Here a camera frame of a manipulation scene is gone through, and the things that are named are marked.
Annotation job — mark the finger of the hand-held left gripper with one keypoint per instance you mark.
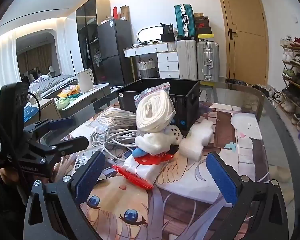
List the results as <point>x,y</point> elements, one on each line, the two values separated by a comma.
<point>61,123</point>
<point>75,143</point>

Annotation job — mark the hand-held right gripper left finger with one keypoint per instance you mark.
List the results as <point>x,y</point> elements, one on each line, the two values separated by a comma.
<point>90,177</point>

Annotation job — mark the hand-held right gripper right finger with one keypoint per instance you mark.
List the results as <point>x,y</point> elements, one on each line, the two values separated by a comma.
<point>222,180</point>

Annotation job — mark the white foam piece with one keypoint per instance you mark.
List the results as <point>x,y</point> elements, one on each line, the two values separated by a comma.
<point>195,142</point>

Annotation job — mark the red white packet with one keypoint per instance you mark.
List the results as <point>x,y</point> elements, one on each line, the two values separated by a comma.
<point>142,170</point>

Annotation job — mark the white blue plush toy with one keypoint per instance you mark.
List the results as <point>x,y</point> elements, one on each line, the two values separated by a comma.
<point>152,141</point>

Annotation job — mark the black storage box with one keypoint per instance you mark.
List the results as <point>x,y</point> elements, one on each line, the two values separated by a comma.
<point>183,105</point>

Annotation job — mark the person's left hand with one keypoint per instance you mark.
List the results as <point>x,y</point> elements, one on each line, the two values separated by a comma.
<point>6,176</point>

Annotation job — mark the blue box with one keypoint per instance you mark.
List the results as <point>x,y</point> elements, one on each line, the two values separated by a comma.
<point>30,110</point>

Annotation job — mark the small clear plastic packet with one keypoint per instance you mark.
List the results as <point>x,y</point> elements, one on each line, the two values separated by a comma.
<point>83,160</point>

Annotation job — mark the wooden side cabinet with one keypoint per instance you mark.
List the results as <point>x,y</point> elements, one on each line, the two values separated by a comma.
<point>47,110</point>

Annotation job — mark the green snack packets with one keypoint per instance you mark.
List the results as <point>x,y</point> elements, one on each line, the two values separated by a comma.
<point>63,103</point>

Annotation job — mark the pile of colourful snack packets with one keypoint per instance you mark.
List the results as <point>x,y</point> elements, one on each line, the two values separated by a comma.
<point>70,91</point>

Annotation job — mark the grey low cabinet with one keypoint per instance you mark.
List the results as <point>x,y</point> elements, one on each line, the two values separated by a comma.
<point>90,97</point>

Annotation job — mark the printed cartoon table mat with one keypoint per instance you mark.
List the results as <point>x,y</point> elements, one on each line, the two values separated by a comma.
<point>190,205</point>

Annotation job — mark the bed with grey duvet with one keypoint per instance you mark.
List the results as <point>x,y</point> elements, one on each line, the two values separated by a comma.
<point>52,82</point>

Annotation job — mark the white sheer curtain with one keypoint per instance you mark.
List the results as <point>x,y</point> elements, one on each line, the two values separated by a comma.
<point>5,62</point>

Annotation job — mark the white electric kettle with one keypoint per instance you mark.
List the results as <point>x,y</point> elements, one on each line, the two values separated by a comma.
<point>85,80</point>

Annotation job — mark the dark glass wardrobe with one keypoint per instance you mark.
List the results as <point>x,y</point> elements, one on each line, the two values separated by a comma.
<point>86,30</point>

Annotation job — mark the black refrigerator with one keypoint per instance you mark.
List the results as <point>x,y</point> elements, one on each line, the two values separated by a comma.
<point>115,42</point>

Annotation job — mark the pile of floor shoes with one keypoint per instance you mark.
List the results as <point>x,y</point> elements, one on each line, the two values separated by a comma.
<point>267,93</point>

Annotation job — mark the woven basket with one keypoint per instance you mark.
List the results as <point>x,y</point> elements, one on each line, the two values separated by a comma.
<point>147,70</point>

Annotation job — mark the silver suitcase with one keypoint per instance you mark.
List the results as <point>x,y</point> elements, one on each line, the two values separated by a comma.
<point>207,60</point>

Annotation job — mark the white vanity desk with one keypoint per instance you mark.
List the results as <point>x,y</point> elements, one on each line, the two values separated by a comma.
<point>167,60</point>

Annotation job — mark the white suitcase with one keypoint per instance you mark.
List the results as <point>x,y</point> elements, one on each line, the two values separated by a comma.
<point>187,60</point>

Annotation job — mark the oval mirror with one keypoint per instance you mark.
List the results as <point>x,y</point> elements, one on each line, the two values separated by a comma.
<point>150,33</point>

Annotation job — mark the tall cardboard box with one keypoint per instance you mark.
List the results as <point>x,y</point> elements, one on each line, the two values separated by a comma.
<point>124,12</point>

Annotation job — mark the black bag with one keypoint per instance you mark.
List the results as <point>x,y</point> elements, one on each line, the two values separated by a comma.
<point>167,37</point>

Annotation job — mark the wooden door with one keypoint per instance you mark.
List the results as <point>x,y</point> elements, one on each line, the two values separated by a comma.
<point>247,42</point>

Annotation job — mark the yellow black box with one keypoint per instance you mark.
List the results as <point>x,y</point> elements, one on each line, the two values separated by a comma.
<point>205,37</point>

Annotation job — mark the metal shoe rack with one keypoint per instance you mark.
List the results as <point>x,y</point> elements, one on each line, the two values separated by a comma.
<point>291,48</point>

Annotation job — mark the black shoe box red logo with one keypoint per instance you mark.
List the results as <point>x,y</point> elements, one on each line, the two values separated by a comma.
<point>202,28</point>

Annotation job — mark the teal suitcase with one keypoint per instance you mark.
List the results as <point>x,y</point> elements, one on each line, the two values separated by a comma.
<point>185,22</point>

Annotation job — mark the brown cardboard box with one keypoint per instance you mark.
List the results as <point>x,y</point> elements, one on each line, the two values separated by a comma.
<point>198,14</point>

